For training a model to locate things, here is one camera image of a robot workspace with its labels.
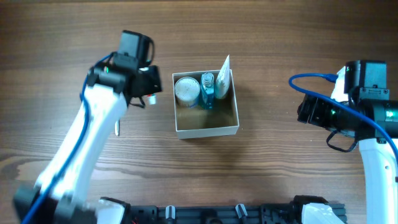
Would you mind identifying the green red toothpaste tube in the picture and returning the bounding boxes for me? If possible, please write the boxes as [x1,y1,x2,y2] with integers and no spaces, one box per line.
[147,94,157,105]

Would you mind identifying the cotton swab jar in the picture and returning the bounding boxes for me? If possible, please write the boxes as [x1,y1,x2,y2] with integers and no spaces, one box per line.
[174,77,201,108]

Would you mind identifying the blue toothbrush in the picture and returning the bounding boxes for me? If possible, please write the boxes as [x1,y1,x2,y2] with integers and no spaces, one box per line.
[114,120,120,136]

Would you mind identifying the blue mouthwash bottle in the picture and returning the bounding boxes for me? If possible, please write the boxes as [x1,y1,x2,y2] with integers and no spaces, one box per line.
[200,72,215,110]

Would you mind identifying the white cream tube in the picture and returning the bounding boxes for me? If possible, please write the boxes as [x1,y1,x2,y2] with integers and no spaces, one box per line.
[215,55,230,100]

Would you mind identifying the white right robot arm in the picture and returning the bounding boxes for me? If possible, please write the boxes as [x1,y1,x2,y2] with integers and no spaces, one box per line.
[289,60,397,223]

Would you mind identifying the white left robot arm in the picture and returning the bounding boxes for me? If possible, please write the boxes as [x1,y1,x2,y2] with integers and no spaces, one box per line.
[13,30,162,223]

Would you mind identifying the white cardboard box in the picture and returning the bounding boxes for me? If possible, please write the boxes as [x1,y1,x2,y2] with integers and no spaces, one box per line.
[174,70,239,139]

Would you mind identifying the white wrist camera, right arm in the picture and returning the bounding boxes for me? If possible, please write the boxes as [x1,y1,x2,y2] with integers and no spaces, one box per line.
[330,67,348,102]

